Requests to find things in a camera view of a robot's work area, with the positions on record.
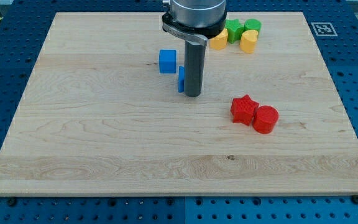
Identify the white fiducial marker tag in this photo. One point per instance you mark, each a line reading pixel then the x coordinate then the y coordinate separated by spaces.
pixel 324 29

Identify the blue cube block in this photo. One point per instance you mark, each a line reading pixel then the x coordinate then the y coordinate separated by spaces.
pixel 167 60

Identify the green cylinder block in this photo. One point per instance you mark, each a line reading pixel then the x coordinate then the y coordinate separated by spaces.
pixel 252 24

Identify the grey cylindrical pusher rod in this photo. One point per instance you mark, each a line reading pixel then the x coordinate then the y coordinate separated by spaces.
pixel 194 65

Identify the yellow heart block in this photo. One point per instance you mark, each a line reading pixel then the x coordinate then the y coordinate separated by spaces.
pixel 248 41

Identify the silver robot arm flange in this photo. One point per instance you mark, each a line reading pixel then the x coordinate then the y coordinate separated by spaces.
pixel 194 21

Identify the red star block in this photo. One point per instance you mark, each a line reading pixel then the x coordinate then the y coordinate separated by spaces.
pixel 243 109

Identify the blue triangle block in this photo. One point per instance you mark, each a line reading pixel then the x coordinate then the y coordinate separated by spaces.
pixel 181 79

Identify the red cylinder block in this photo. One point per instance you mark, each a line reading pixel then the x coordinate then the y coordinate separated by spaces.
pixel 265 119

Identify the wooden board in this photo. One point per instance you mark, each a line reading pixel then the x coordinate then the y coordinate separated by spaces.
pixel 98 119

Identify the yellow pentagon block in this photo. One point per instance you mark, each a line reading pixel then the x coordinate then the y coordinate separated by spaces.
pixel 220 41

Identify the green star block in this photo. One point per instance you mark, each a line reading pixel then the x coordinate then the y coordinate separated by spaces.
pixel 235 29

